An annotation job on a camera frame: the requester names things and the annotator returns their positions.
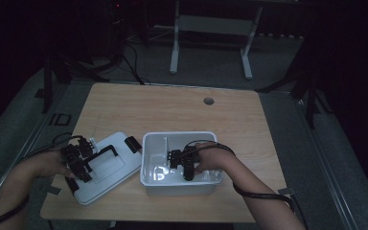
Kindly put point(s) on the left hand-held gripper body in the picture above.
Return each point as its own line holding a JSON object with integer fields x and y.
{"x": 73, "y": 156}

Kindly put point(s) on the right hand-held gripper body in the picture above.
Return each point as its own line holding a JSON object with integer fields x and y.
{"x": 189, "y": 161}

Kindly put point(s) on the white plastic storage box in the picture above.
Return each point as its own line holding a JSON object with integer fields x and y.
{"x": 172, "y": 189}

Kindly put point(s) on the person's right hand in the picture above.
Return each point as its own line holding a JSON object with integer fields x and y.
{"x": 215, "y": 159}

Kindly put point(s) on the person's left hand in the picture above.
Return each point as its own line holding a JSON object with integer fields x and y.
{"x": 46, "y": 164}

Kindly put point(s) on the black metal stand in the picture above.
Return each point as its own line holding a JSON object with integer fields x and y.
{"x": 47, "y": 86}
{"x": 311, "y": 102}

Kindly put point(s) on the dark equipment rack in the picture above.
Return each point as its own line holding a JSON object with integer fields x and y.
{"x": 116, "y": 28}

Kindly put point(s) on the white metal desk frame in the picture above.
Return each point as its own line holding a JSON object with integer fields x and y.
{"x": 211, "y": 25}

